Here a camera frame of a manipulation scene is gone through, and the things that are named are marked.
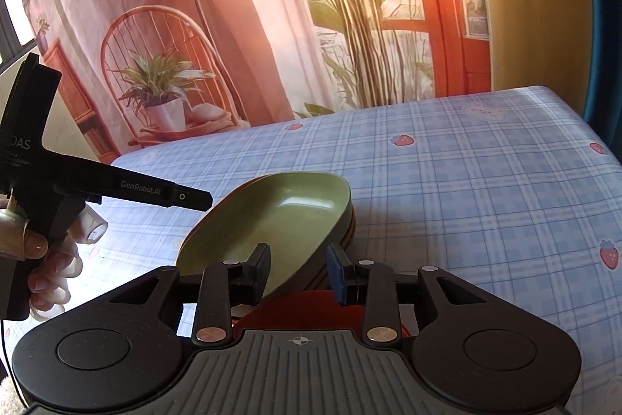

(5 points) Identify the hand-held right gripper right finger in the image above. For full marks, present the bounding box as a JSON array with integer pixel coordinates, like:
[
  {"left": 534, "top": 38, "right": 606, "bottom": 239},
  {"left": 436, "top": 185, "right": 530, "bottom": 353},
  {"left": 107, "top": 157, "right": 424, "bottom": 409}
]
[{"left": 327, "top": 243, "right": 493, "bottom": 344}]

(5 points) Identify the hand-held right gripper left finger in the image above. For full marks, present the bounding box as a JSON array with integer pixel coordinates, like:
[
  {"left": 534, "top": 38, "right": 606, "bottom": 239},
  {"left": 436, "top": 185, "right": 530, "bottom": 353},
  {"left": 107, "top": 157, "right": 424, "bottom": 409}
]
[{"left": 109, "top": 243, "right": 272, "bottom": 346}]

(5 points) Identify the red round plate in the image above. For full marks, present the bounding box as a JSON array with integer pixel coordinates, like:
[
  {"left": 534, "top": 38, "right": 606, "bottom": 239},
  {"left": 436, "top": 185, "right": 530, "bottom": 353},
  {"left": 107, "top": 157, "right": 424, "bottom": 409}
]
[{"left": 232, "top": 287, "right": 415, "bottom": 340}]

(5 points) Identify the printed wall tapestry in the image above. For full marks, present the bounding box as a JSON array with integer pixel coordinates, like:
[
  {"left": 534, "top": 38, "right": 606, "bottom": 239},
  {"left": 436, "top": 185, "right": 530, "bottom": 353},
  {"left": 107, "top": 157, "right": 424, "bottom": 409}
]
[{"left": 7, "top": 0, "right": 497, "bottom": 164}]

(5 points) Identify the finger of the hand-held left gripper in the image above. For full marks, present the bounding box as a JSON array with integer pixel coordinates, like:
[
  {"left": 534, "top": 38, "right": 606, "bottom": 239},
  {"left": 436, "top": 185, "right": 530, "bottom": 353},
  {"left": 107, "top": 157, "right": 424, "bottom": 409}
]
[{"left": 99, "top": 169, "right": 213, "bottom": 210}]

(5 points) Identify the black cable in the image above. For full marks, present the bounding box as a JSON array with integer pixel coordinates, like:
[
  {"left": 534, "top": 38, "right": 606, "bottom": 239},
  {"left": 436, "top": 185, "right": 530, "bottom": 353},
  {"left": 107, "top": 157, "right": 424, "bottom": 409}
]
[{"left": 0, "top": 320, "right": 24, "bottom": 402}]

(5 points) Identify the blue plaid tablecloth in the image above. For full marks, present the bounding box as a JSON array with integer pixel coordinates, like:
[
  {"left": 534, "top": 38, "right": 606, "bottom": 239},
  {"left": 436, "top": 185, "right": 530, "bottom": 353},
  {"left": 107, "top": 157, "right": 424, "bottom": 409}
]
[{"left": 18, "top": 85, "right": 622, "bottom": 415}]

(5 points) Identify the green square bowl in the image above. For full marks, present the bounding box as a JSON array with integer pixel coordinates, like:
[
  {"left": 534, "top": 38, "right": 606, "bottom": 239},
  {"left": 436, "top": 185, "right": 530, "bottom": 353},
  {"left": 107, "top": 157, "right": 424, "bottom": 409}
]
[{"left": 301, "top": 194, "right": 355, "bottom": 287}]

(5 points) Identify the person's left hand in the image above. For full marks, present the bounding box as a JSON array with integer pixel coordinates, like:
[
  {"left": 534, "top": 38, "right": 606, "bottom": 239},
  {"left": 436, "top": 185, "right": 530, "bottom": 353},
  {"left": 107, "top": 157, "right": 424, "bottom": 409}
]
[{"left": 0, "top": 203, "right": 108, "bottom": 315}]

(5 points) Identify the green square plate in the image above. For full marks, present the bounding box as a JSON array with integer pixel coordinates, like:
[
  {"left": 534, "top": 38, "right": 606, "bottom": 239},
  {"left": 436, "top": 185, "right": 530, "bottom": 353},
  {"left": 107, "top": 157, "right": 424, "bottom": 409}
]
[{"left": 176, "top": 172, "right": 351, "bottom": 295}]

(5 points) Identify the yellow curtain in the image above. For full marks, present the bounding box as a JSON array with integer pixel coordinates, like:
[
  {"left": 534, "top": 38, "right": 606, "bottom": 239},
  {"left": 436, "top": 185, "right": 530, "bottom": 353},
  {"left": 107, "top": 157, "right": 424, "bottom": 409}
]
[{"left": 465, "top": 0, "right": 604, "bottom": 125}]

